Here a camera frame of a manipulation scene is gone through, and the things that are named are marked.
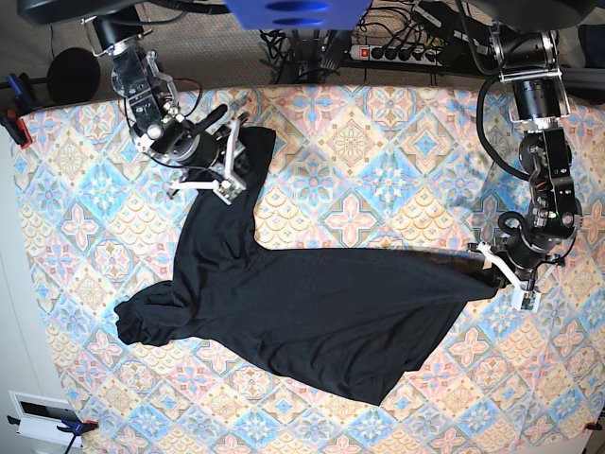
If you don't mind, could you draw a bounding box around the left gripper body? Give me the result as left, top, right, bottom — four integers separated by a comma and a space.
467, 236, 572, 313

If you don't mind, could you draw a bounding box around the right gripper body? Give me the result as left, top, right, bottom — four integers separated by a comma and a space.
166, 104, 249, 205

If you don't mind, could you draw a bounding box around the black t-shirt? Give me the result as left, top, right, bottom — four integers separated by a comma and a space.
115, 127, 496, 405

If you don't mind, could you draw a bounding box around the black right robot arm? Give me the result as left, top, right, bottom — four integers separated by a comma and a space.
17, 1, 249, 204

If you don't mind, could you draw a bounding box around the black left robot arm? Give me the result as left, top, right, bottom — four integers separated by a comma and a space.
458, 1, 604, 312

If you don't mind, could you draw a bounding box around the patterned colourful tablecloth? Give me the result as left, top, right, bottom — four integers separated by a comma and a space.
10, 87, 604, 453

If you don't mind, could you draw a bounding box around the red table clamp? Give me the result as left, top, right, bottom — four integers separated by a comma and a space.
0, 109, 32, 149

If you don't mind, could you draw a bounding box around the white power strip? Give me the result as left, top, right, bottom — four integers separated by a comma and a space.
349, 44, 441, 66

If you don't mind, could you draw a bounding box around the white wall outlet box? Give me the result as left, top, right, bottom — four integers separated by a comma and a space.
9, 391, 78, 446

